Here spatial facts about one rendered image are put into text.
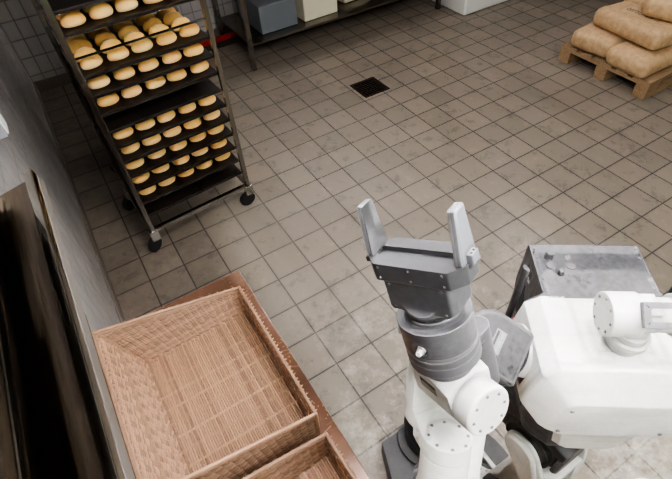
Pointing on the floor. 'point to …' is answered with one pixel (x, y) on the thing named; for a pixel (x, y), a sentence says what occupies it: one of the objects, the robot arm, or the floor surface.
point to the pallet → (645, 87)
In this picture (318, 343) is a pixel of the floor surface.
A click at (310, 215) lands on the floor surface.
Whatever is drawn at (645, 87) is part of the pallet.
